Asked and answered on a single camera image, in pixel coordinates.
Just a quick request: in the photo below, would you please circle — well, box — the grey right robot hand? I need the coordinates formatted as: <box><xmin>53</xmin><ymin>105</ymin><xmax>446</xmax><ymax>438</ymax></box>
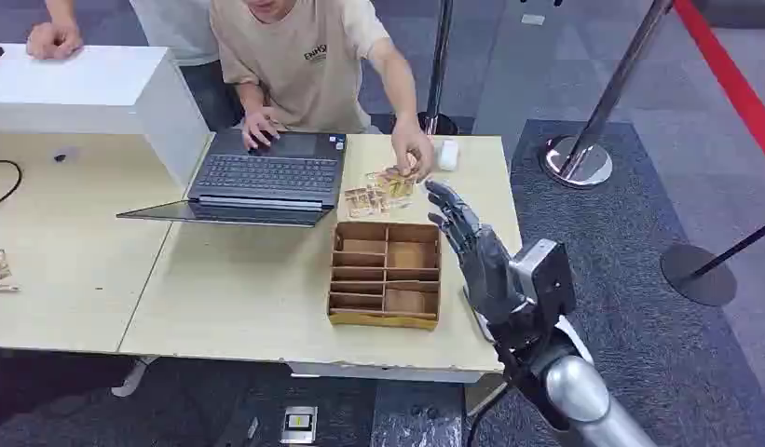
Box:
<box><xmin>423</xmin><ymin>179</ymin><xmax>527</xmax><ymax>328</ymax></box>

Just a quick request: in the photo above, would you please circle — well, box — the white table leg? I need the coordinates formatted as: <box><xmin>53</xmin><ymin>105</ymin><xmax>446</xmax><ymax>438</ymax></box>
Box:
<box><xmin>109</xmin><ymin>356</ymin><xmax>159</xmax><ymax>400</ymax></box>

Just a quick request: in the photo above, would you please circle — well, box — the white cabinet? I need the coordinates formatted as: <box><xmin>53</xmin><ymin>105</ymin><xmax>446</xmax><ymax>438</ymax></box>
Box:
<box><xmin>0</xmin><ymin>42</ymin><xmax>212</xmax><ymax>188</ymax></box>

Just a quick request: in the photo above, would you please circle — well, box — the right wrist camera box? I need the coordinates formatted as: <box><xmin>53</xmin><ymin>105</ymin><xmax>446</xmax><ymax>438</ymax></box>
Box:
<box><xmin>510</xmin><ymin>238</ymin><xmax>579</xmax><ymax>323</ymax></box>

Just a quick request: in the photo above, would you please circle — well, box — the standing person's hand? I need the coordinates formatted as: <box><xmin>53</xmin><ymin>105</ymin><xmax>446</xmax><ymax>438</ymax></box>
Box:
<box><xmin>25</xmin><ymin>20</ymin><xmax>85</xmax><ymax>61</ymax></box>

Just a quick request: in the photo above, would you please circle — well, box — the black stanchion post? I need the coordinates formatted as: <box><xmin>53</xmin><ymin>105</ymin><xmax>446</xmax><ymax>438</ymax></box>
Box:
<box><xmin>659</xmin><ymin>215</ymin><xmax>765</xmax><ymax>308</ymax></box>
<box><xmin>417</xmin><ymin>0</ymin><xmax>461</xmax><ymax>138</ymax></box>

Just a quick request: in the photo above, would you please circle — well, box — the wooden compartment box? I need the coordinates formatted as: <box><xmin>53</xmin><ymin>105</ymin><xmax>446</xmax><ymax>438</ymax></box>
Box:
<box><xmin>326</xmin><ymin>221</ymin><xmax>444</xmax><ymax>332</ymax></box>

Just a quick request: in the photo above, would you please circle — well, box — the red barrier belt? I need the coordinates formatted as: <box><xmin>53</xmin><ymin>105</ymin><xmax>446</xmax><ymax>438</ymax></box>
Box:
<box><xmin>672</xmin><ymin>0</ymin><xmax>765</xmax><ymax>171</ymax></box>

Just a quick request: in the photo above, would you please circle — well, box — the metal floor socket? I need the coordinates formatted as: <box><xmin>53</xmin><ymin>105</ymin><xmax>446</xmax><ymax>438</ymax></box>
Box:
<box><xmin>279</xmin><ymin>405</ymin><xmax>320</xmax><ymax>446</ymax></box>

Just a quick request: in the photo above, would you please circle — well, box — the black laptop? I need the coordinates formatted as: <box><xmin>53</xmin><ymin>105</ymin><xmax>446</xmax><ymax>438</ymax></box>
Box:
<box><xmin>116</xmin><ymin>128</ymin><xmax>348</xmax><ymax>229</ymax></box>

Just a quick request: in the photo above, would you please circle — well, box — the seated person's left hand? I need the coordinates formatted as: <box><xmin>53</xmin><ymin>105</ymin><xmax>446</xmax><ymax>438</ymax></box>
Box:
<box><xmin>390</xmin><ymin>116</ymin><xmax>437</xmax><ymax>183</ymax></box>

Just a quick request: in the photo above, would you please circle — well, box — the seated person's right hand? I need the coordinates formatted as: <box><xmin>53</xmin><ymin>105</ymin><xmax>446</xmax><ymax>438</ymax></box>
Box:
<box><xmin>241</xmin><ymin>106</ymin><xmax>287</xmax><ymax>151</ymax></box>

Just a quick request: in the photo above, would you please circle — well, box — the small white device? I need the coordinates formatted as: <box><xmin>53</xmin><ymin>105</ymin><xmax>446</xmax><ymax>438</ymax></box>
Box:
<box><xmin>436</xmin><ymin>138</ymin><xmax>461</xmax><ymax>173</ymax></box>

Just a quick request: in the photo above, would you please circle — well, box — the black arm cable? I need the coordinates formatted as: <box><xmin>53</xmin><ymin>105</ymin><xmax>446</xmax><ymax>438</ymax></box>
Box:
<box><xmin>464</xmin><ymin>381</ymin><xmax>514</xmax><ymax>447</ymax></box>

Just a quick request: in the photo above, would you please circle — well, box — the chrome stanchion post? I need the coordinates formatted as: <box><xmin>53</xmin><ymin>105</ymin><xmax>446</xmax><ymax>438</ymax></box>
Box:
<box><xmin>540</xmin><ymin>0</ymin><xmax>676</xmax><ymax>190</ymax></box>

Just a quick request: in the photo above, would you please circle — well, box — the standing person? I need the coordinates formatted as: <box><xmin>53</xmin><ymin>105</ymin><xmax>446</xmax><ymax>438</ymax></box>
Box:
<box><xmin>43</xmin><ymin>0</ymin><xmax>220</xmax><ymax>68</ymax></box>

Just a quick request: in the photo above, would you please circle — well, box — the seated person's hand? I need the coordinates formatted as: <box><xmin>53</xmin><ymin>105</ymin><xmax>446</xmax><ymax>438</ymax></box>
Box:
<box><xmin>241</xmin><ymin>106</ymin><xmax>287</xmax><ymax>151</ymax></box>
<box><xmin>390</xmin><ymin>116</ymin><xmax>437</xmax><ymax>183</ymax></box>

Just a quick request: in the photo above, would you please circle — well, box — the seated person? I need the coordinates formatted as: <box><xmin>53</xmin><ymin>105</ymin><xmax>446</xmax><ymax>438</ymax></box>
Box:
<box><xmin>209</xmin><ymin>0</ymin><xmax>420</xmax><ymax>144</ymax></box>

